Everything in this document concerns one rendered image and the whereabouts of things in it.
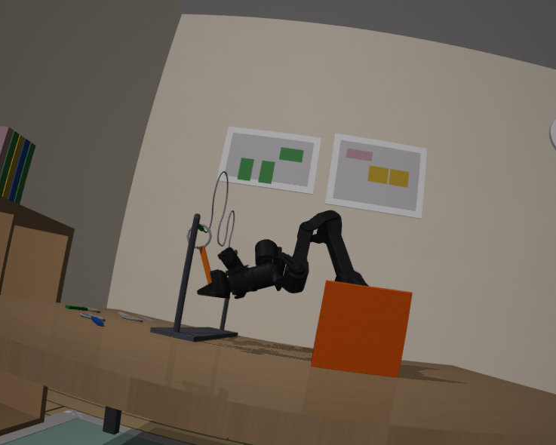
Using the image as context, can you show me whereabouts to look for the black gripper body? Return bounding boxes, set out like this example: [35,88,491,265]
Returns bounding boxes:
[210,267,258,299]

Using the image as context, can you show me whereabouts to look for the blue handle with grey loop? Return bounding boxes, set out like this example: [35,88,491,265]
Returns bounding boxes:
[80,313,105,327]

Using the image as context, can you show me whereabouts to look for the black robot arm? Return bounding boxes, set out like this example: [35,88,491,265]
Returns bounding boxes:
[218,210,369,293]

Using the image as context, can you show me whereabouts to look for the orange long bar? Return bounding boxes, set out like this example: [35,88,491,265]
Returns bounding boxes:
[186,223,212,284]

